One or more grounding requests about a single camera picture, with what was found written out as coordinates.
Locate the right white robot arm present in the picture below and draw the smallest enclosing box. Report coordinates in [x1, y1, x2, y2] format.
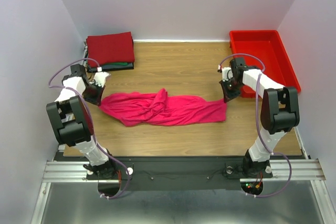
[217, 54, 300, 178]

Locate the aluminium frame rail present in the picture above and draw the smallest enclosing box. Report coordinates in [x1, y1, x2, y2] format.
[32, 159, 327, 223]

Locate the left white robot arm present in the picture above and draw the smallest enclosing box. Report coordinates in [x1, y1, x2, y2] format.
[46, 64, 117, 179]

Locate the folded green shirt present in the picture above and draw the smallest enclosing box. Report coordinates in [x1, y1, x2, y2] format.
[103, 62, 133, 68]

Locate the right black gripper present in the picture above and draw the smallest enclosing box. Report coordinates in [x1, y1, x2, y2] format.
[219, 77, 245, 103]

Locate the red plastic bin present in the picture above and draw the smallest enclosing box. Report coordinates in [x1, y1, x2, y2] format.
[229, 30, 301, 92]

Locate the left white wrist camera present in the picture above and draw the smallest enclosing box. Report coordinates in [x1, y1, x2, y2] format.
[92, 67, 111, 88]

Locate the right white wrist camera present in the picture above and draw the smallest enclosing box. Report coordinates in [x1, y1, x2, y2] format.
[217, 65, 233, 82]

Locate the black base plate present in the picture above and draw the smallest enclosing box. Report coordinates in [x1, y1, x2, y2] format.
[86, 156, 274, 192]

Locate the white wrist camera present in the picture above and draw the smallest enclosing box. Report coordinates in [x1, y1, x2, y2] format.
[92, 67, 111, 88]
[217, 65, 233, 82]

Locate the pink t shirt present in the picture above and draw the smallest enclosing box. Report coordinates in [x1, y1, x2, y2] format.
[99, 89, 227, 127]

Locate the folded dark red shirt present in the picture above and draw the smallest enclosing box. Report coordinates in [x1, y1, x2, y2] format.
[86, 31, 135, 66]

